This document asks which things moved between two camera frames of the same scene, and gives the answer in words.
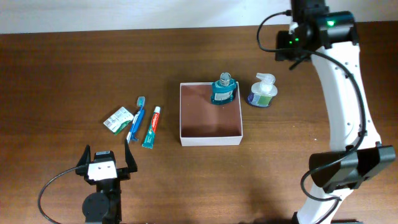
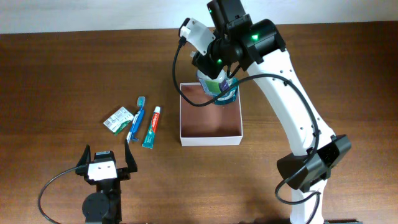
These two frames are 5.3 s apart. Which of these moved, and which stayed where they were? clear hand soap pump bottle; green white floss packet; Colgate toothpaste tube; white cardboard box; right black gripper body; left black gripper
Moved: right black gripper body; clear hand soap pump bottle
Stayed: Colgate toothpaste tube; white cardboard box; left black gripper; green white floss packet
